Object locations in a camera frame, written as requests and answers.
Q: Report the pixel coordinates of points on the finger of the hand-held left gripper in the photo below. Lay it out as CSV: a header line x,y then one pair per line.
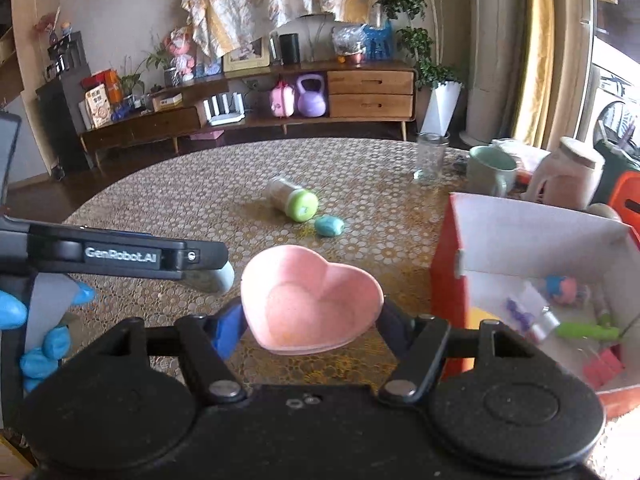
x,y
202,257

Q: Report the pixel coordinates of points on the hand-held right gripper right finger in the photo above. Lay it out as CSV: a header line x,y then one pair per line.
x,y
395,327

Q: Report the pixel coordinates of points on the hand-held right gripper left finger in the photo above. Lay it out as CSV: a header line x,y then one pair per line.
x,y
227,330

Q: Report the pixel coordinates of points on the pink heart-shaped bowl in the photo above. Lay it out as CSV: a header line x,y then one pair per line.
x,y
310,300

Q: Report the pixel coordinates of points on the red cardboard box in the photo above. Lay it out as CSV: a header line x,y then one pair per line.
x,y
525,240

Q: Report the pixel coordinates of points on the pink hat figurine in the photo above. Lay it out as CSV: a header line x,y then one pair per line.
x,y
562,288

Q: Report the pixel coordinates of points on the person's left hand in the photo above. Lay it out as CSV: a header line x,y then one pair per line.
x,y
50,345

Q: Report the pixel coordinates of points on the green-capped clear bottle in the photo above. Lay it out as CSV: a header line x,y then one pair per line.
x,y
295,201

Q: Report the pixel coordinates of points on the dark screen device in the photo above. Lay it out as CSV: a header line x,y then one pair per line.
x,y
9,155

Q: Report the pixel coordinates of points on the teal egg-shaped sharpener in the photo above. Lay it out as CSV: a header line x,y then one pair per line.
x,y
329,225

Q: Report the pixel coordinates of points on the wooden tv cabinet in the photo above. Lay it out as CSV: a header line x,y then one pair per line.
x,y
165,122

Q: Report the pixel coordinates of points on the black cabinet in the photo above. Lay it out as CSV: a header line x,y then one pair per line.
x,y
62,110

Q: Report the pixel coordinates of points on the white router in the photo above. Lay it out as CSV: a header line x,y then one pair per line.
x,y
225,110

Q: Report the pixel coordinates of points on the orange packaged boxes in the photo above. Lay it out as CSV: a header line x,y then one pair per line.
x,y
100,97

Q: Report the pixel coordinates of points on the clear drinking glass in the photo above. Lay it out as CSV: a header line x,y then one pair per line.
x,y
430,156

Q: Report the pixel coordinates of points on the pink toy bag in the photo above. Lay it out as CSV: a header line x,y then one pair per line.
x,y
282,101

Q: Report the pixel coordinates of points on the pale green mug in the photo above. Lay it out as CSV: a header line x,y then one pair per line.
x,y
487,171

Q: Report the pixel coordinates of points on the purple kettlebell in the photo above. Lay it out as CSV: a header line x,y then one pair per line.
x,y
311,97

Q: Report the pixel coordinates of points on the small potted plant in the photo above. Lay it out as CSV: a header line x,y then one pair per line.
x,y
162,62

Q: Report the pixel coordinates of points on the pink doll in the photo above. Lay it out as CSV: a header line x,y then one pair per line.
x,y
180,52

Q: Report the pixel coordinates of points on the wooden cabinet drawer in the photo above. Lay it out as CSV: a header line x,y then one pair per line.
x,y
371,106
370,82

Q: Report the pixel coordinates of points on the white plant pot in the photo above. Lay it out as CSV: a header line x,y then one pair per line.
x,y
441,107

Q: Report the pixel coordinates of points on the black speaker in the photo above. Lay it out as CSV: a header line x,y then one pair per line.
x,y
289,49

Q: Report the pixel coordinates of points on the white kettle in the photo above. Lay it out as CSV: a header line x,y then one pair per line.
x,y
565,175

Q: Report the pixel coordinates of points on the clear plastic bag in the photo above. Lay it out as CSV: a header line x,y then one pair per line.
x,y
347,40

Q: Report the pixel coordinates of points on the orange stool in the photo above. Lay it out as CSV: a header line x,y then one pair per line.
x,y
627,192

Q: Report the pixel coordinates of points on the beige standing air conditioner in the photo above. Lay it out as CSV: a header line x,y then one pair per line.
x,y
492,50

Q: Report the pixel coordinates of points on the yellow curtain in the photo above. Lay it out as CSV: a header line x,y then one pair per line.
x,y
535,50

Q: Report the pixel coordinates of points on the picture frame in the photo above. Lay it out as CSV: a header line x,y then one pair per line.
x,y
246,55

